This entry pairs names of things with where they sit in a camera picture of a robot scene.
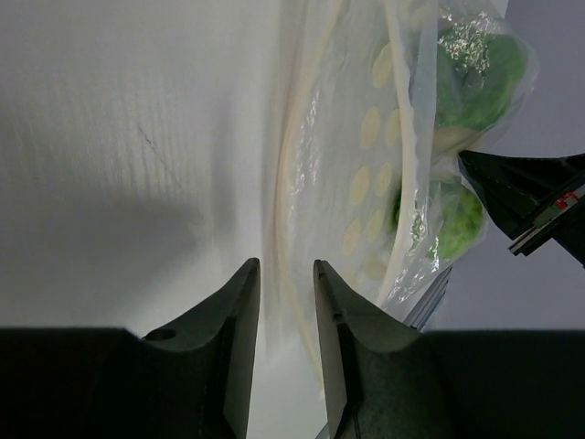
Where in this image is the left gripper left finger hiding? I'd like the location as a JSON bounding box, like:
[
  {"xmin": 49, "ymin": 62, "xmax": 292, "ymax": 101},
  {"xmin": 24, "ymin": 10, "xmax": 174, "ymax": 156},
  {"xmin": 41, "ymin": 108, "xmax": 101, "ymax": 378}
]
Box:
[{"xmin": 1, "ymin": 258, "xmax": 261, "ymax": 438}]

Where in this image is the dark green fake pepper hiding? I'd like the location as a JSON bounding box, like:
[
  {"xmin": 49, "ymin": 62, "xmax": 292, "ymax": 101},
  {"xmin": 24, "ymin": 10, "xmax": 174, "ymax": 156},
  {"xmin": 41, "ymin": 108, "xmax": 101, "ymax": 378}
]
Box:
[{"xmin": 435, "ymin": 27, "xmax": 527, "ymax": 131}]

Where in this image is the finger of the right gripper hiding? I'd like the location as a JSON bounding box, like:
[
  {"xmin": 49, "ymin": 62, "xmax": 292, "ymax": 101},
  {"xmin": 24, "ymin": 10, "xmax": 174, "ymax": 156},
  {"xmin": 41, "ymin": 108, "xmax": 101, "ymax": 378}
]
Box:
[{"xmin": 459, "ymin": 151, "xmax": 584, "ymax": 254}]

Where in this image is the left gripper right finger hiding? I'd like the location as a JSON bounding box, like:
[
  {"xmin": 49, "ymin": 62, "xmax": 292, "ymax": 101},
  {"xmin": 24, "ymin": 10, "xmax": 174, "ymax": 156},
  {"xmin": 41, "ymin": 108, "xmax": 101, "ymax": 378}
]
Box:
[{"xmin": 314, "ymin": 260, "xmax": 584, "ymax": 438}]

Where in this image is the light green fake guava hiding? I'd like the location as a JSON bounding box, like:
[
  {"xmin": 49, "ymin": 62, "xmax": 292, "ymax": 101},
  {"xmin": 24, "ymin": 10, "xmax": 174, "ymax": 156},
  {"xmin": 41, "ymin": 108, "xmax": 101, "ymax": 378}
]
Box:
[{"xmin": 409, "ymin": 177, "xmax": 485, "ymax": 262}]

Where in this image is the clear zip top bag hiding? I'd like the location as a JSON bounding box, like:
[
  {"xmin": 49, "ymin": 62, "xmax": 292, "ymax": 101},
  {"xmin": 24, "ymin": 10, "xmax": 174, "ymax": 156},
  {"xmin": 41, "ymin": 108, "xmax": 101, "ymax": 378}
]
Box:
[{"xmin": 268, "ymin": 1, "xmax": 537, "ymax": 373}]

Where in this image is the green spotted fake mushroom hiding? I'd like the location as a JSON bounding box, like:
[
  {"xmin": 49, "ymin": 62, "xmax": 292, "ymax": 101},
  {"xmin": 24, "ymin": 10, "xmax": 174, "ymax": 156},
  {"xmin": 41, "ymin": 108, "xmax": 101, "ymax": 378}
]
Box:
[{"xmin": 433, "ymin": 125, "xmax": 484, "ymax": 155}]

